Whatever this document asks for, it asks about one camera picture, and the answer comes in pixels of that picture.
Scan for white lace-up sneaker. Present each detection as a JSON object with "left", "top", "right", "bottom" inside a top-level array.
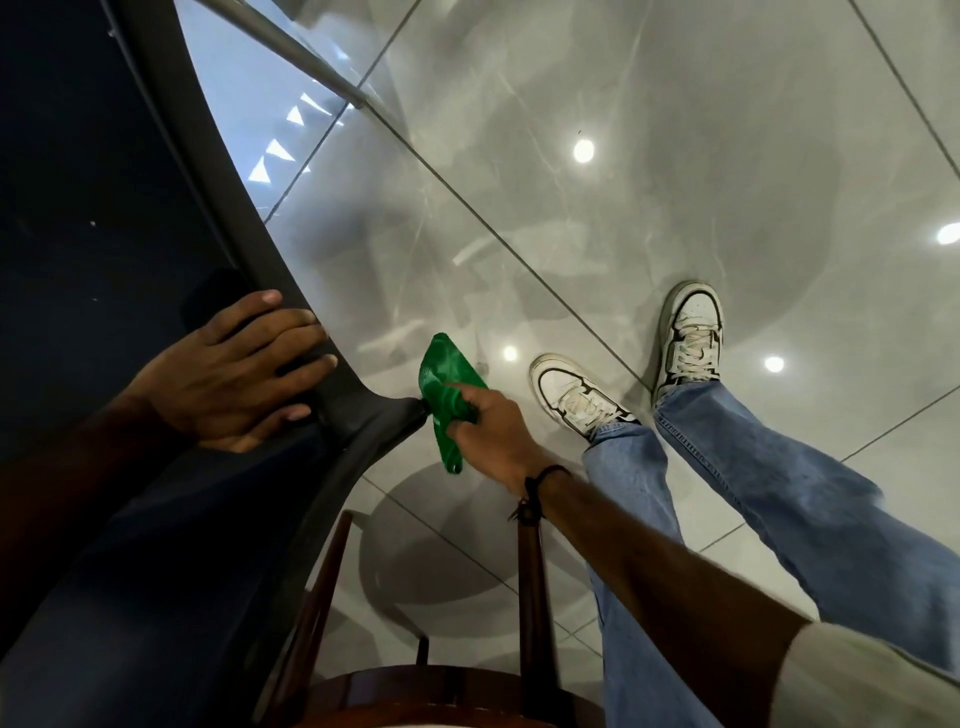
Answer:
[
  {"left": 529, "top": 353, "right": 640, "bottom": 444},
  {"left": 651, "top": 280, "right": 726, "bottom": 411}
]

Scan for green cleaning cloth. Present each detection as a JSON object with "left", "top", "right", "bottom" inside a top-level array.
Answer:
[{"left": 417, "top": 332, "right": 489, "bottom": 477}]

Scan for dark brown wooden chair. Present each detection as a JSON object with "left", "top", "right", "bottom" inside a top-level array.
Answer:
[{"left": 253, "top": 509, "right": 603, "bottom": 728}]

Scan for person's right hand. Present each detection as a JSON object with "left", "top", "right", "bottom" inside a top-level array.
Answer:
[{"left": 444, "top": 382, "right": 554, "bottom": 498}]

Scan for person's left forearm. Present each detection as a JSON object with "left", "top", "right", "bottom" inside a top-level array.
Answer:
[{"left": 0, "top": 388, "right": 198, "bottom": 661}]

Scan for person's left hand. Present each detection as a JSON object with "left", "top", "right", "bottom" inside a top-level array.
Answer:
[{"left": 122, "top": 290, "right": 339, "bottom": 456}]

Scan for dark table with gray rim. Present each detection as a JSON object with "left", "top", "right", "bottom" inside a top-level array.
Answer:
[{"left": 0, "top": 0, "right": 435, "bottom": 728}]

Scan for white shirt sleeve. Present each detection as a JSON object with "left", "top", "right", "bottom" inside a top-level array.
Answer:
[{"left": 771, "top": 621, "right": 960, "bottom": 728}]

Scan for gray metal bar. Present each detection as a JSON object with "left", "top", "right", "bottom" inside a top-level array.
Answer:
[{"left": 195, "top": 0, "right": 370, "bottom": 111}]

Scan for black cord wristband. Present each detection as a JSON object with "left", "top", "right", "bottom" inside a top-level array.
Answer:
[{"left": 507, "top": 464, "right": 573, "bottom": 525}]

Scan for blue denim jeans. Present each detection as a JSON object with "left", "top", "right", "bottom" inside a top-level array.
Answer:
[{"left": 581, "top": 378, "right": 960, "bottom": 728}]

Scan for person's right forearm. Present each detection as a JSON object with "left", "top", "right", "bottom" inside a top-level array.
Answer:
[{"left": 525, "top": 471, "right": 815, "bottom": 728}]

